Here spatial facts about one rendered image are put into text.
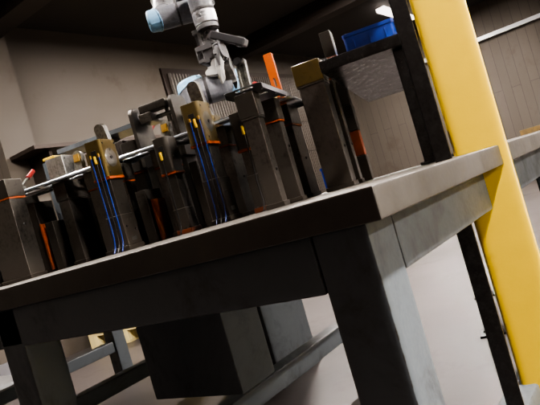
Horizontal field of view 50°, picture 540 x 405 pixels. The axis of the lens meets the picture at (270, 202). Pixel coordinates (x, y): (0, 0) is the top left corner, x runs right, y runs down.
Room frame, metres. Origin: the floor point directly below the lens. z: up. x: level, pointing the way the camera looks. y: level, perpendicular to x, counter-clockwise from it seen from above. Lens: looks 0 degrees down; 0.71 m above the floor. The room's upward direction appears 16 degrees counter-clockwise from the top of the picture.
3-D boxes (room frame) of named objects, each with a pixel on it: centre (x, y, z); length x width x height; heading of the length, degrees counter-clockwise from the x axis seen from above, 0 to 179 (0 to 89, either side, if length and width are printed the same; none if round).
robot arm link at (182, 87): (2.52, 0.18, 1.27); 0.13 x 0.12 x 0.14; 92
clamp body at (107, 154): (1.78, 0.46, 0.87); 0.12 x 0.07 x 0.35; 162
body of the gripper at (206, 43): (1.85, 0.04, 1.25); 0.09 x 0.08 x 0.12; 72
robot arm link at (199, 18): (1.84, 0.04, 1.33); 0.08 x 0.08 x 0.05
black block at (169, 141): (1.72, 0.26, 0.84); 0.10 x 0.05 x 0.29; 162
